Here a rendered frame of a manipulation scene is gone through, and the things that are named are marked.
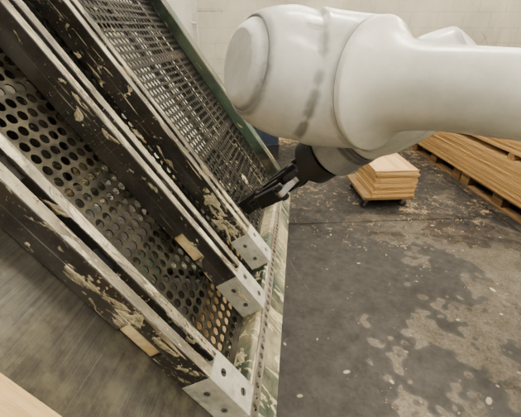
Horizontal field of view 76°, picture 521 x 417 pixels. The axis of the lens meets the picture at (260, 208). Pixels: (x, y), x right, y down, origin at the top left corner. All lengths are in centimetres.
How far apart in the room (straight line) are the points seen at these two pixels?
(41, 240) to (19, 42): 41
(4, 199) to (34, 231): 6
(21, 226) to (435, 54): 54
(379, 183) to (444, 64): 315
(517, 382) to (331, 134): 211
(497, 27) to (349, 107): 633
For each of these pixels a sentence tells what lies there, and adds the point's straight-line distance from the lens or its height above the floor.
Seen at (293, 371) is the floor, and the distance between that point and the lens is 195.
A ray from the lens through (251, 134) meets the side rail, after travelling 174.
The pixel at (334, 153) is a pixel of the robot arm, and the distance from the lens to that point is 46.
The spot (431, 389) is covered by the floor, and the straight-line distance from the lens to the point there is 207.
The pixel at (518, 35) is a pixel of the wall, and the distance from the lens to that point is 679.
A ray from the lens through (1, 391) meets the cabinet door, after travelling 53.
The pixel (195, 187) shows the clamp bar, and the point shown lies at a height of 118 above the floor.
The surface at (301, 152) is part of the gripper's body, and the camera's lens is 50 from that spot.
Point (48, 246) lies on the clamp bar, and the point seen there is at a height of 130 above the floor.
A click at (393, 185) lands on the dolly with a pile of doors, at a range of 345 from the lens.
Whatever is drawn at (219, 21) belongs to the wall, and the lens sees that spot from 534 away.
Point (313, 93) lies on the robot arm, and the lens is 27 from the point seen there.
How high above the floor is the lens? 158
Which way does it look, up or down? 28 degrees down
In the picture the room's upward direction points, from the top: straight up
